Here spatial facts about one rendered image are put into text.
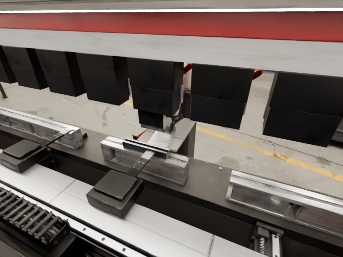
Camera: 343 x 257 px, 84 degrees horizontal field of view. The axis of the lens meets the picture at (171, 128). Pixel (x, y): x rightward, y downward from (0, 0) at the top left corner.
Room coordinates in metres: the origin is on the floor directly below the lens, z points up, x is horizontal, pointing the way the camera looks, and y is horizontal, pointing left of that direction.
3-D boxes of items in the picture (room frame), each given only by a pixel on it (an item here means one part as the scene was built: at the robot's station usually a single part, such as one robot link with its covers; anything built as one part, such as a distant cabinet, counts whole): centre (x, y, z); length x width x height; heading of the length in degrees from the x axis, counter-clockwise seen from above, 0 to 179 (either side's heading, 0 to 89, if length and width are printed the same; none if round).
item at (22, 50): (0.83, 0.60, 1.26); 0.15 x 0.09 x 0.17; 66
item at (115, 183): (0.44, 0.13, 1.01); 0.26 x 0.12 x 0.05; 156
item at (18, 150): (0.61, 0.51, 1.01); 0.26 x 0.12 x 0.05; 156
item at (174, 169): (0.62, 0.12, 0.92); 0.39 x 0.06 x 0.10; 66
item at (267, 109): (0.43, -0.32, 1.26); 0.15 x 0.09 x 0.17; 66
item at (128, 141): (0.61, 0.11, 0.99); 0.20 x 0.03 x 0.03; 66
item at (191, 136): (1.31, -0.10, 0.50); 0.18 x 0.18 x 1.00; 53
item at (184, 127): (0.73, 0.01, 1.00); 0.26 x 0.18 x 0.01; 156
